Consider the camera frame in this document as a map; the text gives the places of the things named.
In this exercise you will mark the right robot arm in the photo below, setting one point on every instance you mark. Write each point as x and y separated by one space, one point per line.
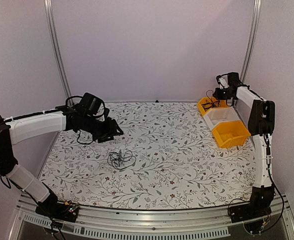
261 124

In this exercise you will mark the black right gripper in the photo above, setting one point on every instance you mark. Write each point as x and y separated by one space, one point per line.
218 95

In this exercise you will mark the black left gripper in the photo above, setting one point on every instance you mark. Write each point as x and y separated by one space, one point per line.
109 131

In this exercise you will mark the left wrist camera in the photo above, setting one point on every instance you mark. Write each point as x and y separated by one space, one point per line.
106 113

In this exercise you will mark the near yellow plastic bin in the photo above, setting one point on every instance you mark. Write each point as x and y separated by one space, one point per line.
230 134

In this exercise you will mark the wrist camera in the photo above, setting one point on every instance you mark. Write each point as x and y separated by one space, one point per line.
106 113
222 81

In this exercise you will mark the yellow plastic bin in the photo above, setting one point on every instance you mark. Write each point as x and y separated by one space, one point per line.
230 134
209 103

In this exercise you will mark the left aluminium frame post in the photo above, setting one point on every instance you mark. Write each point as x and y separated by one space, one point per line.
48 7

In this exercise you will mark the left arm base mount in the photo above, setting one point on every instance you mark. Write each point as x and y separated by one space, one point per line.
52 208

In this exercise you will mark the floral patterned table mat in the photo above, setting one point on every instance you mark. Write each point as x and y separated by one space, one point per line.
167 158

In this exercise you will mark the far yellow plastic bin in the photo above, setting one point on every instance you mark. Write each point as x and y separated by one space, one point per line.
209 103

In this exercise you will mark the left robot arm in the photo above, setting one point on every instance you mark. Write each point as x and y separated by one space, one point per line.
88 115

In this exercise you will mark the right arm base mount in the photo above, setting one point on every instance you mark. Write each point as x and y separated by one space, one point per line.
258 206

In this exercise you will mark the white translucent plastic bin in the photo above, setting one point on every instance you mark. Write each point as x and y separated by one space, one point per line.
215 116

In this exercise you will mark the front aluminium rail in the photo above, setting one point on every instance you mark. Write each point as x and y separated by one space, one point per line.
97 223

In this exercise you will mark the right aluminium frame post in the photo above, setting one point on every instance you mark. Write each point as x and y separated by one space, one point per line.
251 40

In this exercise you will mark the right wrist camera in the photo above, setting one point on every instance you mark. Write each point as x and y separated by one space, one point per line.
222 81

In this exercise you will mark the aluminium frame post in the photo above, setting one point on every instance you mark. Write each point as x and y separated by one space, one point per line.
48 7
251 40

